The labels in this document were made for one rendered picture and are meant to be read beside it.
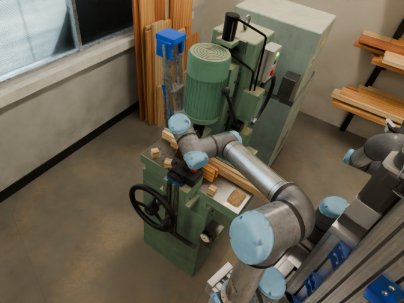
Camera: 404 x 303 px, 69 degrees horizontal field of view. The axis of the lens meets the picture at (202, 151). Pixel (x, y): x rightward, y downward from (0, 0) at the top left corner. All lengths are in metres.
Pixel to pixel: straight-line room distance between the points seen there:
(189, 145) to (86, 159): 1.98
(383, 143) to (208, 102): 0.67
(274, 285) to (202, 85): 0.78
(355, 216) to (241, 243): 0.43
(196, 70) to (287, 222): 0.71
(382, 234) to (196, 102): 0.81
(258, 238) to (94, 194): 2.04
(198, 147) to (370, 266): 0.62
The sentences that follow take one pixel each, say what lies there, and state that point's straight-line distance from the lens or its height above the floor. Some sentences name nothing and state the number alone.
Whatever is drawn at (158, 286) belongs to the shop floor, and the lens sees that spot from 2.18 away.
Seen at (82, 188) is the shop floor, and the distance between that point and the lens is 2.66.
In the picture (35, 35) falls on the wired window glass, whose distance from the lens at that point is 2.42.
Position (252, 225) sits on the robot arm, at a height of 1.46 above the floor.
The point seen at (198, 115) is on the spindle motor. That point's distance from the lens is 1.31.
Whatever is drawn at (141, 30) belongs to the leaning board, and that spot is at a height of 0.96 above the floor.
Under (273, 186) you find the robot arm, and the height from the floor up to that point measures 1.41.
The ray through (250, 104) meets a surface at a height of 1.24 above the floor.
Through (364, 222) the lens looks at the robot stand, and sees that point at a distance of 1.05.
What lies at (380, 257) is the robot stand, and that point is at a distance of 0.99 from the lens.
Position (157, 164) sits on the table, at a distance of 1.55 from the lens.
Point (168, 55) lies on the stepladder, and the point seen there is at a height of 1.05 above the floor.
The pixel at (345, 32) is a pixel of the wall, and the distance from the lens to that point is 3.52.
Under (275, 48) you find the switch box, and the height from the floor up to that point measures 1.48.
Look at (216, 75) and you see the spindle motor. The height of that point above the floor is 1.45.
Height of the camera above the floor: 2.02
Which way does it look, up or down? 43 degrees down
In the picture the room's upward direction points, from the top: 10 degrees clockwise
